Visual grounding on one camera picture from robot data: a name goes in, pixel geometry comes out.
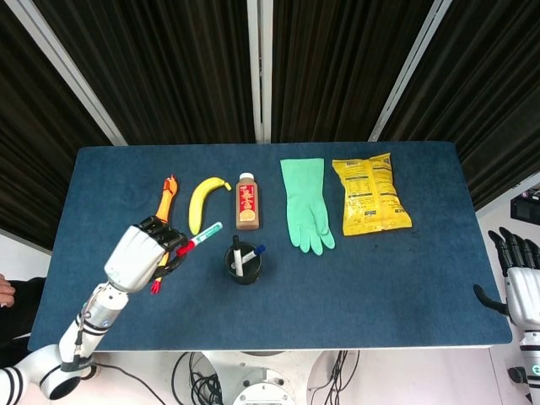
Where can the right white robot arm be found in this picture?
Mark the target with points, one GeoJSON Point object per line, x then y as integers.
{"type": "Point", "coordinates": [530, 367]}

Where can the black pleated curtain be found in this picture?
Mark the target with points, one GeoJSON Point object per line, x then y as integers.
{"type": "Point", "coordinates": [493, 105]}
{"type": "Point", "coordinates": [337, 71]}
{"type": "Point", "coordinates": [34, 139]}
{"type": "Point", "coordinates": [169, 71]}

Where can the black pen cup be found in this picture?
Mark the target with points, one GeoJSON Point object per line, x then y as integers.
{"type": "Point", "coordinates": [250, 279]}

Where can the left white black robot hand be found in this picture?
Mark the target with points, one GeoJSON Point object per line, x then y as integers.
{"type": "Point", "coordinates": [131, 261]}

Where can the yellow rubber chicken toy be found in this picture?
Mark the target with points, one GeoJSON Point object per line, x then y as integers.
{"type": "Point", "coordinates": [166, 198]}

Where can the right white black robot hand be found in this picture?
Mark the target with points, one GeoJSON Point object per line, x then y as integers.
{"type": "Point", "coordinates": [525, 295]}

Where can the blue capped marker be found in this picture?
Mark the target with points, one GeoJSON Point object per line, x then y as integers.
{"type": "Point", "coordinates": [253, 253]}

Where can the yellow snack bag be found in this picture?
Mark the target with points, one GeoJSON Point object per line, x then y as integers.
{"type": "Point", "coordinates": [371, 198]}

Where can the green rubber glove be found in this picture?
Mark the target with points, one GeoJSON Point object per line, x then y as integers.
{"type": "Point", "coordinates": [304, 202]}

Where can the red capped marker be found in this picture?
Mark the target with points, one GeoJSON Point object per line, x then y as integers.
{"type": "Point", "coordinates": [204, 235]}

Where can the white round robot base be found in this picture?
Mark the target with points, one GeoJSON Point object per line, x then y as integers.
{"type": "Point", "coordinates": [266, 379]}

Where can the blue felt table mat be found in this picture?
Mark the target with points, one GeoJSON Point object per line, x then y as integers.
{"type": "Point", "coordinates": [337, 304]}

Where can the bystander bare hand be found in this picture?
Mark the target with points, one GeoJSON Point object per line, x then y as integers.
{"type": "Point", "coordinates": [5, 291]}

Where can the brown drink bottle white cap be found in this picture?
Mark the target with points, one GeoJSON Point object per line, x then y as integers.
{"type": "Point", "coordinates": [248, 202]}

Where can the yellow banana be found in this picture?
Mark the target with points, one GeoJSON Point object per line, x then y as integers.
{"type": "Point", "coordinates": [196, 211]}

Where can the white marker with black cap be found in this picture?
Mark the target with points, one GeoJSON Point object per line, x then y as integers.
{"type": "Point", "coordinates": [237, 257]}

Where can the black electronic device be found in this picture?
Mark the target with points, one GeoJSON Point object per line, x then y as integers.
{"type": "Point", "coordinates": [525, 206]}

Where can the white metal frame post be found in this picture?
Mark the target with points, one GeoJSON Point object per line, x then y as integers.
{"type": "Point", "coordinates": [407, 71]}
{"type": "Point", "coordinates": [67, 67]}
{"type": "Point", "coordinates": [259, 71]}

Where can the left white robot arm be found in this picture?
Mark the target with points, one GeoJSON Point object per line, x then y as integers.
{"type": "Point", "coordinates": [76, 337]}

